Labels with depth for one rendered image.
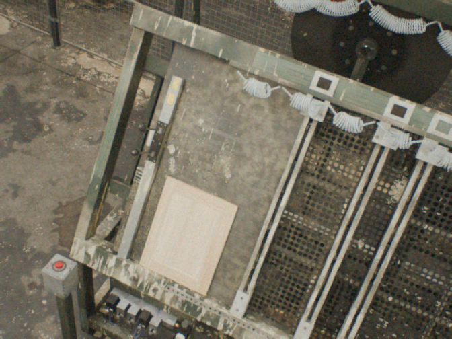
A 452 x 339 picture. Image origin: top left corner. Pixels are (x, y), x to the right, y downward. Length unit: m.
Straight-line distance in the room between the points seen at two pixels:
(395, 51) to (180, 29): 1.03
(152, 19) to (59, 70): 3.14
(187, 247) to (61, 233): 1.60
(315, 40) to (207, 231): 1.11
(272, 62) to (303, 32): 0.56
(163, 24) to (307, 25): 0.76
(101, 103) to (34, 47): 1.14
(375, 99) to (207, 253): 1.06
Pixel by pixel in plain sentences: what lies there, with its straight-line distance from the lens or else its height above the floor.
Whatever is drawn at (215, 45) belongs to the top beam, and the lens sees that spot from 2.35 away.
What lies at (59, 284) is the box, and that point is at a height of 0.88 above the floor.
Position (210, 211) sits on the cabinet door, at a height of 1.24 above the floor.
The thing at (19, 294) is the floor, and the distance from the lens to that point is 3.77.
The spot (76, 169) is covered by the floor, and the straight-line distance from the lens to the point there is 4.45.
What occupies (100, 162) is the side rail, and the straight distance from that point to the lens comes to 2.67.
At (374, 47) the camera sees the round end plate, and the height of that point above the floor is 1.88.
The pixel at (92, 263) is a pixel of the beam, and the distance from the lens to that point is 2.83.
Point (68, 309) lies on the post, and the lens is 2.99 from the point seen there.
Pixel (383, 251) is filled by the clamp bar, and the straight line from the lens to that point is 2.37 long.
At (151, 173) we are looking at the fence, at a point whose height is 1.31.
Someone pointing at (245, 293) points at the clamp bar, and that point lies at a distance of 2.53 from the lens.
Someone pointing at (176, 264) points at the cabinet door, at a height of 0.96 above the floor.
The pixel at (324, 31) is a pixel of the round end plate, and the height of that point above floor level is 1.85.
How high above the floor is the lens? 3.13
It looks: 44 degrees down
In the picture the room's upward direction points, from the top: 11 degrees clockwise
